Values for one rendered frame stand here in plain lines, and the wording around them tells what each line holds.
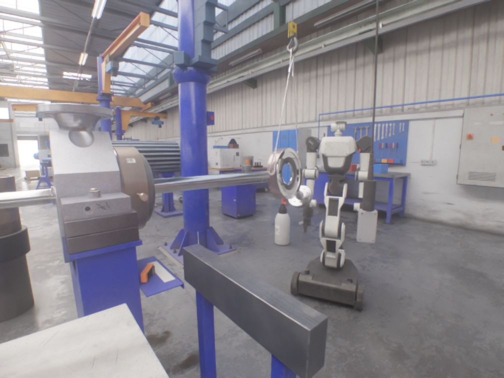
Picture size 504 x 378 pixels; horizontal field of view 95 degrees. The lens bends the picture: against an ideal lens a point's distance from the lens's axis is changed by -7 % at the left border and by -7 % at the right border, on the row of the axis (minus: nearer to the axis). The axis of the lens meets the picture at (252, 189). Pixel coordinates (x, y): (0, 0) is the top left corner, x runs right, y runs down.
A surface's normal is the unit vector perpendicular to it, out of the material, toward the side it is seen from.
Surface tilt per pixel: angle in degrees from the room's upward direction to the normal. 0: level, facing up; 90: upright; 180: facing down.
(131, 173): 65
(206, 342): 90
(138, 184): 78
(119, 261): 90
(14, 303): 90
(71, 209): 90
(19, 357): 0
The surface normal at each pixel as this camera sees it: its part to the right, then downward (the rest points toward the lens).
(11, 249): 0.95, 0.05
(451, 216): -0.78, 0.09
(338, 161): -0.43, 0.14
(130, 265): 0.65, 0.11
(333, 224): -0.39, -0.28
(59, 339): 0.00, -0.99
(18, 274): 1.00, 0.00
